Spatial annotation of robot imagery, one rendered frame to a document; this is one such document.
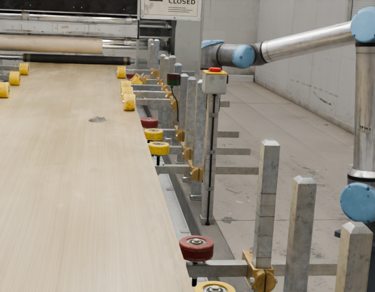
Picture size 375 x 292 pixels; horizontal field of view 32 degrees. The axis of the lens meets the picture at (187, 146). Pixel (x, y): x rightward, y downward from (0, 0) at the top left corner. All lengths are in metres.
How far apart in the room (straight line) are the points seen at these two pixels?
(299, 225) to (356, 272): 0.25
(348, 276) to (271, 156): 0.50
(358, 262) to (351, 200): 1.36
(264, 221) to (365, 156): 0.92
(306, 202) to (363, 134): 1.13
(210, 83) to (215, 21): 9.67
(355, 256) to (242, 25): 10.97
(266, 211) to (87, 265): 0.41
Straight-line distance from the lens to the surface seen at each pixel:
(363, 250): 0.97
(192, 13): 5.16
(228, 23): 11.81
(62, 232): 1.56
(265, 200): 1.44
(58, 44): 5.17
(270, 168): 1.43
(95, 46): 5.16
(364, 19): 2.27
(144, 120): 2.91
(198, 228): 2.19
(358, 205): 2.33
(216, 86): 2.10
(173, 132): 2.95
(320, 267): 1.59
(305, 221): 1.21
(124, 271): 1.36
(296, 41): 2.57
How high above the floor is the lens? 1.45
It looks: 13 degrees down
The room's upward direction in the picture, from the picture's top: 3 degrees clockwise
